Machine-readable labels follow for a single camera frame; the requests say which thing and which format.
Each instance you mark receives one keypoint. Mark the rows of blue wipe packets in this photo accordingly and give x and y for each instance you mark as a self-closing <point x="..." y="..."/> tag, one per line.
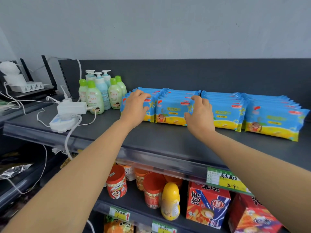
<point x="272" y="121"/>

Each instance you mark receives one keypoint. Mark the red blue snack box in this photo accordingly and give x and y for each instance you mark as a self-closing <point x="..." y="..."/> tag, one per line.
<point x="206" y="206"/>
<point x="252" y="218"/>

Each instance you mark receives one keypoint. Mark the person's right hand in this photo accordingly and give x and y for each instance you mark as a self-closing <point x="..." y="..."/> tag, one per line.
<point x="201" y="118"/>

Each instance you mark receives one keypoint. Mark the person's left hand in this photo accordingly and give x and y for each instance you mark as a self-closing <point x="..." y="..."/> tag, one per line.
<point x="134" y="109"/>

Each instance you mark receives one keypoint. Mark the green yellow price tag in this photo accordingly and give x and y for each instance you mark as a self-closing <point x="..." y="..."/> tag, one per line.
<point x="162" y="227"/>
<point x="119" y="214"/>
<point x="226" y="181"/>

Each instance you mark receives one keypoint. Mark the yellow plastic bottle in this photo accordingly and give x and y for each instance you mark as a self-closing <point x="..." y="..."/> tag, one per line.
<point x="170" y="203"/>

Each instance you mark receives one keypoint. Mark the orange lidded clear jar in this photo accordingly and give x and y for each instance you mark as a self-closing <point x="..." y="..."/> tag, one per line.
<point x="141" y="179"/>

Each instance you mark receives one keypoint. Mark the white plastic device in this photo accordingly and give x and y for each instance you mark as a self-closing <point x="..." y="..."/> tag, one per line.
<point x="63" y="123"/>

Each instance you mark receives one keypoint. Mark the person's right forearm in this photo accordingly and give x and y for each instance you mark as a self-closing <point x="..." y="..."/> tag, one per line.
<point x="262" y="174"/>

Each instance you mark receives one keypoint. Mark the white orange snack can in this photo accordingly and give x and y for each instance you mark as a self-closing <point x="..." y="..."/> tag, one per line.
<point x="128" y="171"/>

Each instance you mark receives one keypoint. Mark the orange green snack bag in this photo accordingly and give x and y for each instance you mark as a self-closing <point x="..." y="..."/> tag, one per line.
<point x="117" y="225"/>

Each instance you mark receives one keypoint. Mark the dark grey shelf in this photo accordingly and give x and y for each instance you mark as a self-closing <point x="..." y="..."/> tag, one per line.
<point x="158" y="138"/>

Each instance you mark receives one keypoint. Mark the person's left forearm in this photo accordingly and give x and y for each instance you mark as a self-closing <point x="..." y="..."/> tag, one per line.
<point x="68" y="181"/>

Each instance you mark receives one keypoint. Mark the silver foil bag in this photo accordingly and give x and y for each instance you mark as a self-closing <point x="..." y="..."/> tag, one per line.
<point x="14" y="170"/>

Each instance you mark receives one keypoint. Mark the red orange snack can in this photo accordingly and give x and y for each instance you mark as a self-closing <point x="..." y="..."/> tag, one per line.
<point x="153" y="191"/>

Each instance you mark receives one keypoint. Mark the white round camera device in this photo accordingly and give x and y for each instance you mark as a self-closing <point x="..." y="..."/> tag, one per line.
<point x="11" y="70"/>

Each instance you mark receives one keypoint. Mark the blue pump lotion bottle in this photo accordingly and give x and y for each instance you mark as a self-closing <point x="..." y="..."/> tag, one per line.
<point x="90" y="74"/>
<point x="103" y="92"/>
<point x="106" y="77"/>

